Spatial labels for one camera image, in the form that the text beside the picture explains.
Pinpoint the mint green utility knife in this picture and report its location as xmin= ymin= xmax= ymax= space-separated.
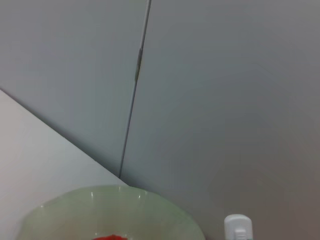
xmin=224 ymin=214 xmax=253 ymax=240

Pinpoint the green glass fruit plate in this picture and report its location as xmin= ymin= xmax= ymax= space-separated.
xmin=17 ymin=184 xmax=207 ymax=240

